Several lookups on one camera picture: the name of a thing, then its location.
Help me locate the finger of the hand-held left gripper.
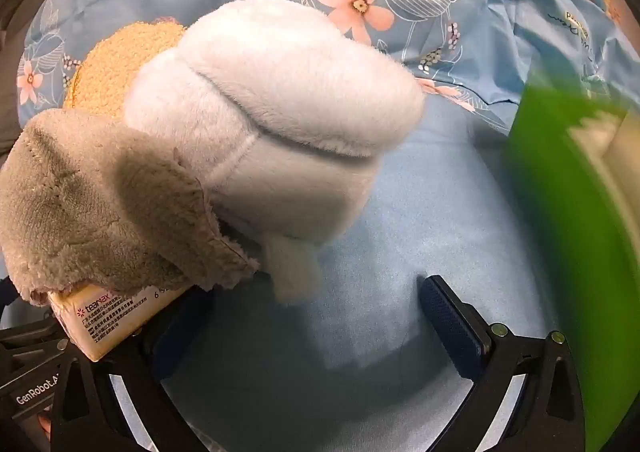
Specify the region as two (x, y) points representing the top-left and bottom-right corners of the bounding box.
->
(0, 277), (61, 363)

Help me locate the grey fleece cloth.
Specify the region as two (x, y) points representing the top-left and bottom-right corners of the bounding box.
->
(0, 108), (261, 308)

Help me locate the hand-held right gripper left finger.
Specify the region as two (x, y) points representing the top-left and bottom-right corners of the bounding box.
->
(47, 289), (216, 452)

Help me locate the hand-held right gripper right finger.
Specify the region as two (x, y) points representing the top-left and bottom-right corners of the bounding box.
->
(419, 275), (588, 452)

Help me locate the white plush toy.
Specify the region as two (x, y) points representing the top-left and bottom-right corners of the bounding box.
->
(122, 0), (426, 305)

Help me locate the blue floral bed sheet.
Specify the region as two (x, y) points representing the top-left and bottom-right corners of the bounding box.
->
(15, 0), (626, 452)

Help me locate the beige terry towel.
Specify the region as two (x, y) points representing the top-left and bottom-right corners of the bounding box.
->
(64, 17), (188, 120)

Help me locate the green box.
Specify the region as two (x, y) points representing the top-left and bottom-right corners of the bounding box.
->
(505, 67), (640, 452)

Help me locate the pale yellow tissue pack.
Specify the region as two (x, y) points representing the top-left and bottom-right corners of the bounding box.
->
(47, 282), (193, 363)

